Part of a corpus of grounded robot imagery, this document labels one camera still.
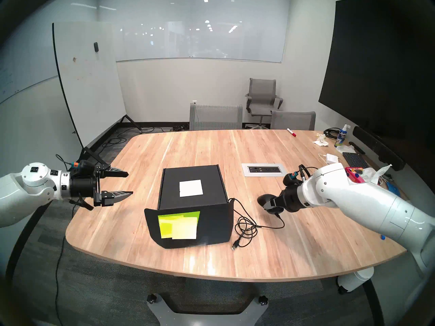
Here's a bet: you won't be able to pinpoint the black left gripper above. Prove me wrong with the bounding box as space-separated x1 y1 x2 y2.
70 164 134 207

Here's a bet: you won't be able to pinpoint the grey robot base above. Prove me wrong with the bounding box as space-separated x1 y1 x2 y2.
146 293 269 326

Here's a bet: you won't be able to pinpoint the grey office chair with armrests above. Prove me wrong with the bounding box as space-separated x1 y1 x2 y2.
245 78 283 129

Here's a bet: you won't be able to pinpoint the white sticky note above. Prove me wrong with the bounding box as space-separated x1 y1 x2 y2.
179 180 204 197

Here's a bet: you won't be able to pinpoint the black floor cables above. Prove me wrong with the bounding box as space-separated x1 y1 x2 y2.
99 123 189 149

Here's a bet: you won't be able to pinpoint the black hanging cable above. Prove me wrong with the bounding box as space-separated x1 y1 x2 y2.
54 206 79 326

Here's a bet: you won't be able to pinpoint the colourful floral tissue box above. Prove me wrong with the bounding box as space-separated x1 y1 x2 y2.
345 164 393 186

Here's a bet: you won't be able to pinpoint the black cardboard box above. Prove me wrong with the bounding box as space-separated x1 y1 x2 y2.
144 165 234 249

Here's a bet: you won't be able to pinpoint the black keyboard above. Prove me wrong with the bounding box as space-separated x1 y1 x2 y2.
342 152 369 169

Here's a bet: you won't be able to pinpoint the glass whiteboard with blue writing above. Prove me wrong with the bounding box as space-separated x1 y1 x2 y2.
0 0 58 105

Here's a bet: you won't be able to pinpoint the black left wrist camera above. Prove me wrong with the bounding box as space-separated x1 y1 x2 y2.
70 159 97 178

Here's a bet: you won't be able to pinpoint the silver table power outlet panel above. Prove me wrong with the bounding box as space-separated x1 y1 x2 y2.
242 163 284 177

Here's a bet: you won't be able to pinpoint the black video conference bar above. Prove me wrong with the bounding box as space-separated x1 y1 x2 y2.
353 126 405 172

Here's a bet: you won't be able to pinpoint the wall-mounted glass whiteboard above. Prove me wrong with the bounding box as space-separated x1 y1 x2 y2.
99 0 289 64

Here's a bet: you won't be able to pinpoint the grey ribbed mesh chair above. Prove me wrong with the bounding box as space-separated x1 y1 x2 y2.
189 103 243 130

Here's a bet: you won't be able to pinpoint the lime green sticky note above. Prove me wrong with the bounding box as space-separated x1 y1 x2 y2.
158 211 201 240

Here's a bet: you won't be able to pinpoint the large black wall screen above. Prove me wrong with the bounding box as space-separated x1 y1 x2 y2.
318 0 435 180

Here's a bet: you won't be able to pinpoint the pale yellow sticky note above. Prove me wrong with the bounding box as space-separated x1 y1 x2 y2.
172 217 198 240

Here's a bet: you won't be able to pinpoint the white freestanding whiteboard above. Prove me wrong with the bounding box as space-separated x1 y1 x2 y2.
52 21 141 156

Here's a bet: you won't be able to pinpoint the black wired computer mouse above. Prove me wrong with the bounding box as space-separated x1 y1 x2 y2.
232 194 285 251

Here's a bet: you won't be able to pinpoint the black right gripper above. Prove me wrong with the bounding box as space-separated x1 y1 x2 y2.
271 185 305 213

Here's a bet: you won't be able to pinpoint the whiteboard cleaner spray bottle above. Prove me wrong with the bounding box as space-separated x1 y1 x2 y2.
334 124 351 148

